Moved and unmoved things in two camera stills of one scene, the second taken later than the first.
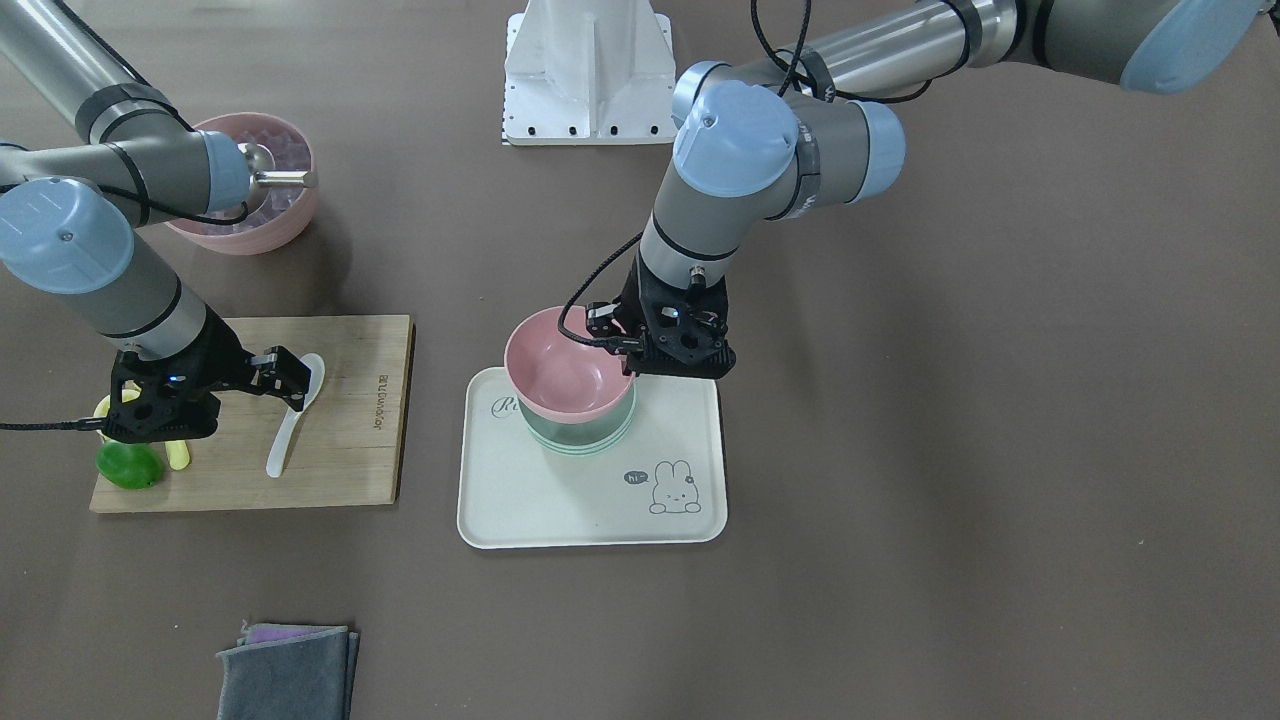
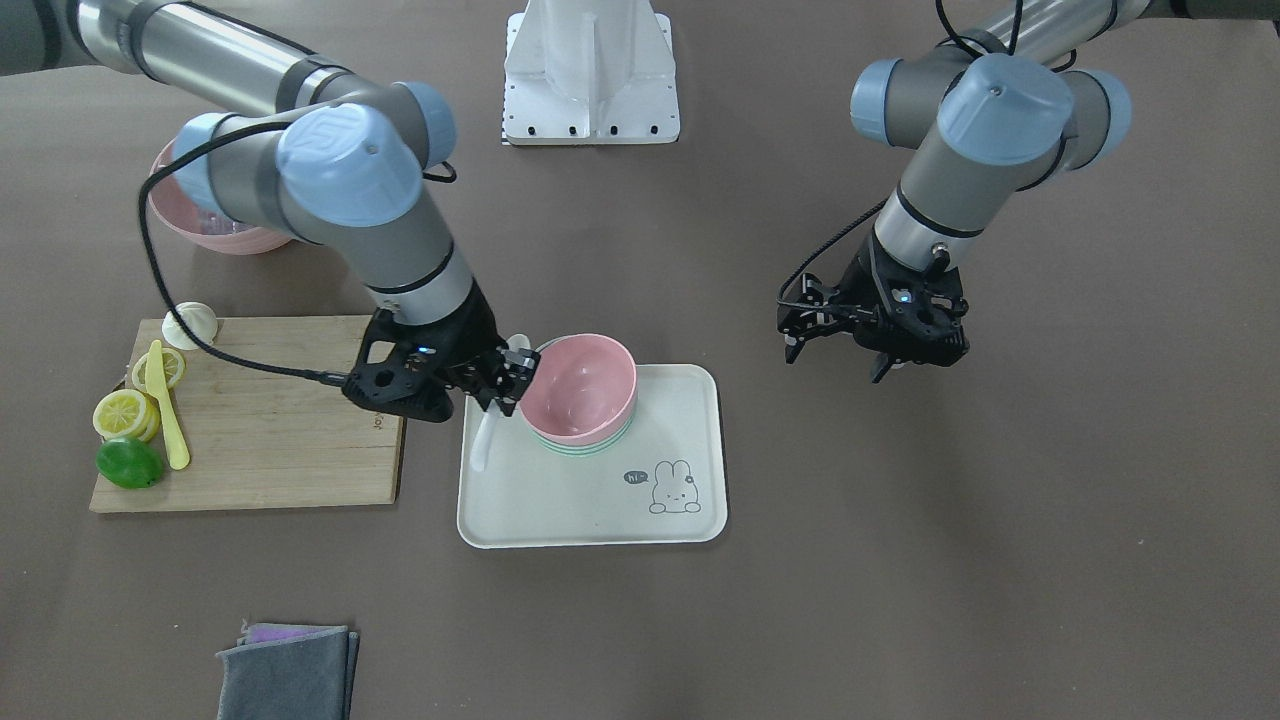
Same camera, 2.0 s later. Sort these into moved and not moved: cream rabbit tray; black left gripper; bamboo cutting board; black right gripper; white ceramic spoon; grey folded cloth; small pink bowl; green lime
Moved: black left gripper; black right gripper; small pink bowl; white ceramic spoon
Not moved: green lime; grey folded cloth; cream rabbit tray; bamboo cutting board
